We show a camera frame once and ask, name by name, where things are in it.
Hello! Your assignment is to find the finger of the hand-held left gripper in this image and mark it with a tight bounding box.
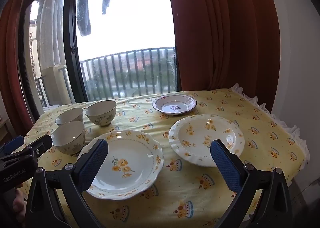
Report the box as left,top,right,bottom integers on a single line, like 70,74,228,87
0,136,25,156
24,134,53,162

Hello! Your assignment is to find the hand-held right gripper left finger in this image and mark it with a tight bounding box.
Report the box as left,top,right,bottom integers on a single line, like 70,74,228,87
25,139,109,228

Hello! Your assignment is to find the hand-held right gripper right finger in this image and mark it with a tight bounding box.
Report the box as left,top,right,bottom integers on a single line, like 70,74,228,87
210,139,293,228

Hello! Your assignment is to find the plain beige ceramic bowl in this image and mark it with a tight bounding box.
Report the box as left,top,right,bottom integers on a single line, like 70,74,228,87
51,121,86,156

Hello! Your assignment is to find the white red-rimmed plate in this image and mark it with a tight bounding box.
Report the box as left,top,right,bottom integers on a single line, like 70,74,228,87
77,129,164,201

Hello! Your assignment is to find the ribbed yellow floral plate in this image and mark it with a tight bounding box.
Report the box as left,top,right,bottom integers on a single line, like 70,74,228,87
168,114,245,168

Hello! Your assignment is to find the beige bowl with floral print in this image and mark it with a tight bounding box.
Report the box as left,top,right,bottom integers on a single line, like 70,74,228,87
84,100,117,127

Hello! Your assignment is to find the white plate with red rim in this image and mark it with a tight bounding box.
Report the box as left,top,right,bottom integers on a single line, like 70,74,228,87
152,94,198,115

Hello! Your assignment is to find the yellow printed tablecloth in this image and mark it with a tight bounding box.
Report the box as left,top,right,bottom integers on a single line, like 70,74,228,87
15,84,310,228

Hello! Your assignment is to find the red curtain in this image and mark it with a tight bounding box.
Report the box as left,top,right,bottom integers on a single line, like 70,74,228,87
164,0,282,99
0,0,40,131

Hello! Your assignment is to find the balcony railing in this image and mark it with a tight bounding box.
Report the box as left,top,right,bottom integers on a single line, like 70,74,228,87
34,46,177,106

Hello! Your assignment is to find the dark hanging towel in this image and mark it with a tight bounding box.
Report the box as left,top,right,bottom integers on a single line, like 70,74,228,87
76,0,92,37

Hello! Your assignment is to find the black window frame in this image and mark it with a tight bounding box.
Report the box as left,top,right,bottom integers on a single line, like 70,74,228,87
17,0,182,116

